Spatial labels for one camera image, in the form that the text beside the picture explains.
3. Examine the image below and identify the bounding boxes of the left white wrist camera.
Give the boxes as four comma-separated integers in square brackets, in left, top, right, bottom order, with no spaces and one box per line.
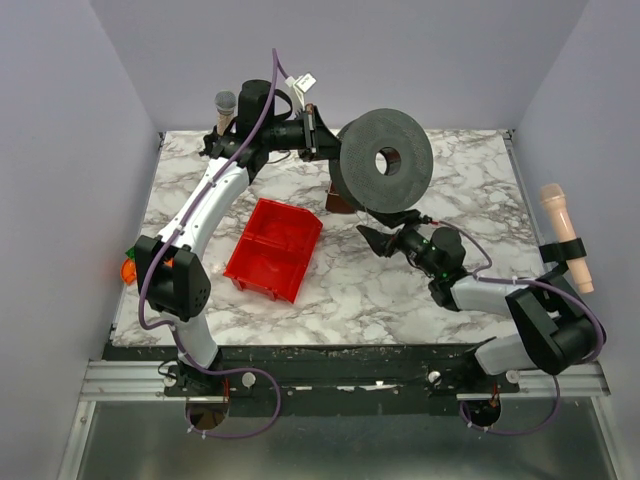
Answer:
[285,72,316,114]

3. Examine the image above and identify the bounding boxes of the black perforated cable spool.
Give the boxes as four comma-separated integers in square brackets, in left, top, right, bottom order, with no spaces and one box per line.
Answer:
[329,108,434,214]

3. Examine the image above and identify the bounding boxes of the glitter grey-head microphone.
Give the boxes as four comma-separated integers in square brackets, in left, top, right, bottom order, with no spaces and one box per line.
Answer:
[214,90,237,135]

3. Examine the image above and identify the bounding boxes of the beige toy microphone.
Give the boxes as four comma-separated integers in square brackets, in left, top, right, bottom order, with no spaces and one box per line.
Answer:
[540,183,594,294]

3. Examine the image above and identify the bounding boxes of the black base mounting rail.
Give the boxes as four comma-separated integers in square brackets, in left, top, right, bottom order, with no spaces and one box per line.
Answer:
[102,344,519,417]

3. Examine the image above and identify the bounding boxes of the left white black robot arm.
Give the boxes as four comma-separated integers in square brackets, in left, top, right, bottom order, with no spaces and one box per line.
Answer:
[134,73,340,371]

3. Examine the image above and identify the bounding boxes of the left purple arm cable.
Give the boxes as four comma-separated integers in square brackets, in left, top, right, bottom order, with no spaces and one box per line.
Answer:
[137,48,296,441]

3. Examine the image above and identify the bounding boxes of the red plastic bin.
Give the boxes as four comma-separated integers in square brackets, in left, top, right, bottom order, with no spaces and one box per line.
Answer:
[224,198,323,303]

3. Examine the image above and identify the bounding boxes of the brown wooden metronome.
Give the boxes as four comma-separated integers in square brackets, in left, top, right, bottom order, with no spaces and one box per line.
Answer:
[325,183,356,215]

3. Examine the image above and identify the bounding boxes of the orange toy with green top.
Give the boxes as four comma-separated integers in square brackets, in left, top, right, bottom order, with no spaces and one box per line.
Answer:
[119,249,174,287]

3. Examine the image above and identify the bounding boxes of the aluminium frame rail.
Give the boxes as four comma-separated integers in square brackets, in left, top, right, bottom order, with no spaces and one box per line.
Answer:
[68,154,617,479]

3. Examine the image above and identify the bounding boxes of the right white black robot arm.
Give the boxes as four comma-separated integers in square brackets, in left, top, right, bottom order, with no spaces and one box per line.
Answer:
[357,210,606,376]

